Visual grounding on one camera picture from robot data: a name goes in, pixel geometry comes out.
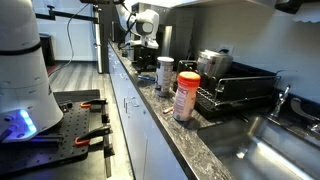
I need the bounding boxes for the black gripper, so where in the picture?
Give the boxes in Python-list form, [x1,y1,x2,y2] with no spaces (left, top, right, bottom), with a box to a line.
[133,47,158,73]

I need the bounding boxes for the blue marker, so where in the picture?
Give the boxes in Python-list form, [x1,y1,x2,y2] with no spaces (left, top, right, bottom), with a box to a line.
[137,74,157,83]

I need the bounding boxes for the white canister with blue label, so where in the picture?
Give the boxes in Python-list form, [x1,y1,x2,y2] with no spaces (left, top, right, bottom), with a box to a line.
[155,56,175,98]

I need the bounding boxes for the black coffee maker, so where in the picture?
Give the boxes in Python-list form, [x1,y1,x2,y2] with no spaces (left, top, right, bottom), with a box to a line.
[124,2,175,73]

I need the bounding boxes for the black box appliance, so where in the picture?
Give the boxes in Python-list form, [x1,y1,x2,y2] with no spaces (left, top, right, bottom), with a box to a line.
[111,20,126,44]

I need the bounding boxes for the stainless steel refrigerator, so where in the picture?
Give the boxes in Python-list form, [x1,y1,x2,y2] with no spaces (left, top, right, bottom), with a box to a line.
[92,0,121,75]

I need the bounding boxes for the creamer bottle with orange lid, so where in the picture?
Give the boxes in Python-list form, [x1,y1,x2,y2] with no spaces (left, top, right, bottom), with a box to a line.
[172,71,202,123]

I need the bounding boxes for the black clamp with orange grip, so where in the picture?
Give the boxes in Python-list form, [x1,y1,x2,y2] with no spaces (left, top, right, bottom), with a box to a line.
[73,124,116,179]
[79,97,111,124]

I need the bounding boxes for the stainless steel pot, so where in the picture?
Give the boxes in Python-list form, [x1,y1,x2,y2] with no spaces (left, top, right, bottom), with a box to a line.
[196,49,234,80]

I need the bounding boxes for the black dish rack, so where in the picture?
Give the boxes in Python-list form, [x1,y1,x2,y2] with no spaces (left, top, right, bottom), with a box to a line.
[173,59,282,118]

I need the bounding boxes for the black trash bin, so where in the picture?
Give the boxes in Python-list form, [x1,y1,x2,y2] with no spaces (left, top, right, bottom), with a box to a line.
[39,33,56,66]

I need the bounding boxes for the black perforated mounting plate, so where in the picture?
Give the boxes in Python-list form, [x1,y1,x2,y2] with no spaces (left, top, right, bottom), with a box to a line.
[0,98,111,178]

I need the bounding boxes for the chrome sink faucet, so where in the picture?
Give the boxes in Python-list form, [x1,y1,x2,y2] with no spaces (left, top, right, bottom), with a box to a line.
[269,84,292,118]

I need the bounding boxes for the stainless steel sink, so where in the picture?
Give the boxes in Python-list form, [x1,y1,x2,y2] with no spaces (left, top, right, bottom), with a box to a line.
[197,114,320,180]

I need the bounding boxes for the grey curved sink fixture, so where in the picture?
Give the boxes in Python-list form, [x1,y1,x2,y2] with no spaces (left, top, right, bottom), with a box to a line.
[289,97,320,134]

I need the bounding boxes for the black paper towel dispenser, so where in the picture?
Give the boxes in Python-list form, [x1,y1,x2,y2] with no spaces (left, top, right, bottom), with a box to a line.
[274,0,320,24]

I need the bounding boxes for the grey base cabinet with handles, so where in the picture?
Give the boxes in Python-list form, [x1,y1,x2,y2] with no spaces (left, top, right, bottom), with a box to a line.
[107,41,188,180]

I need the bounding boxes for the white wall outlet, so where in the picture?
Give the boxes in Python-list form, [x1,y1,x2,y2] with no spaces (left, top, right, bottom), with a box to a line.
[218,44,235,56]

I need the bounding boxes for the black camera cable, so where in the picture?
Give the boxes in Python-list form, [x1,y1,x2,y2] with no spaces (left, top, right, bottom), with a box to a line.
[48,3,91,78]

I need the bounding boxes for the black stereo camera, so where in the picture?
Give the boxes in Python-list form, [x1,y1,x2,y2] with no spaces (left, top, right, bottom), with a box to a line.
[79,0,111,5]

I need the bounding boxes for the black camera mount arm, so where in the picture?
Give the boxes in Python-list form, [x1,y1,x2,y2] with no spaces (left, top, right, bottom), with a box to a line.
[34,4,101,25]

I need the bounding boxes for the white wall cabinet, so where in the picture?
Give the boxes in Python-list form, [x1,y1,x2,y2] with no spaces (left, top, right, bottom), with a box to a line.
[166,0,278,10]

